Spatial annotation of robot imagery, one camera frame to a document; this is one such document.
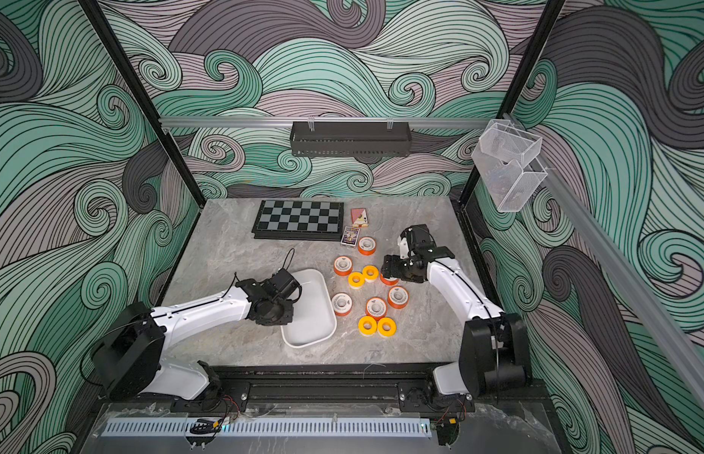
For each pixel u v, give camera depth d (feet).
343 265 3.23
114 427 2.29
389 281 3.12
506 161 2.51
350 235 3.51
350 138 3.12
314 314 2.90
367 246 3.41
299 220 3.61
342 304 2.93
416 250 2.20
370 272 3.19
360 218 3.73
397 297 2.97
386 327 2.77
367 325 2.81
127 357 1.38
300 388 2.49
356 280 3.12
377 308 2.91
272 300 2.08
